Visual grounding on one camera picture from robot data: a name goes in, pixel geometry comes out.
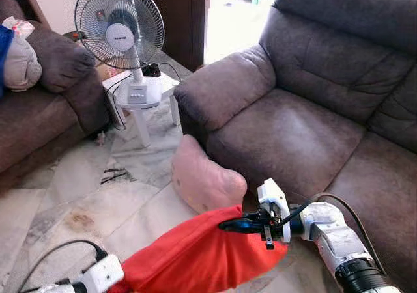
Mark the dark wooden door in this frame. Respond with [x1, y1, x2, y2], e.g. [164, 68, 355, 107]
[139, 0, 210, 73]

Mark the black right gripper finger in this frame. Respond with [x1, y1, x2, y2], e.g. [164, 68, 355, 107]
[218, 216, 262, 234]

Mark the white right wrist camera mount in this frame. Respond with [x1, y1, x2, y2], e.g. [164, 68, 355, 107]
[256, 178, 293, 242]

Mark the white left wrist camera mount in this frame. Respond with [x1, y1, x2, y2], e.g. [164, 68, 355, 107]
[78, 253, 125, 293]

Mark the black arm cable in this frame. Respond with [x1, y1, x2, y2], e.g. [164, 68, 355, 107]
[279, 193, 386, 275]
[16, 239, 109, 293]

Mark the black fan power cable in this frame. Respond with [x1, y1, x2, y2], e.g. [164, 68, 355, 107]
[106, 76, 129, 132]

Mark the pink white cloth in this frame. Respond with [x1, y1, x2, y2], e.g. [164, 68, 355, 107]
[1, 16, 35, 40]

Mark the pink pillow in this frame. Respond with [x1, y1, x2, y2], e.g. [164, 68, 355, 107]
[171, 134, 249, 214]

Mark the black power plug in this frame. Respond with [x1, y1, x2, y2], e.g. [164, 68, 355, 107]
[141, 63, 162, 78]

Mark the white table fan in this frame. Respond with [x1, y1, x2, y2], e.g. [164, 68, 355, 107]
[73, 0, 165, 109]

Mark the beige pillow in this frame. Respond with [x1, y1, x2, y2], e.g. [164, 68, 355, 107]
[3, 32, 44, 91]

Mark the dark brown fabric sofa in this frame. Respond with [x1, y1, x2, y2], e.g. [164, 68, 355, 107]
[0, 0, 112, 180]

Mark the white plastic stool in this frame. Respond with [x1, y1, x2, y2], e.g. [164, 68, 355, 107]
[102, 70, 182, 148]

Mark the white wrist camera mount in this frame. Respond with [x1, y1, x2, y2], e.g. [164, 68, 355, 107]
[256, 178, 293, 242]
[78, 253, 125, 293]

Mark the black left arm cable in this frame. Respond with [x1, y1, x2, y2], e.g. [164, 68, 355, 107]
[16, 239, 109, 293]

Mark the blue bag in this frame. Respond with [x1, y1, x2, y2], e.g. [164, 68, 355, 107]
[0, 24, 14, 99]

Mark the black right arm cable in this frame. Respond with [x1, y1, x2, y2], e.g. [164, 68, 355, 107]
[279, 193, 386, 275]

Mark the grey-brown fabric sofa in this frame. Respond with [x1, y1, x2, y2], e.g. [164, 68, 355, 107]
[173, 0, 417, 293]

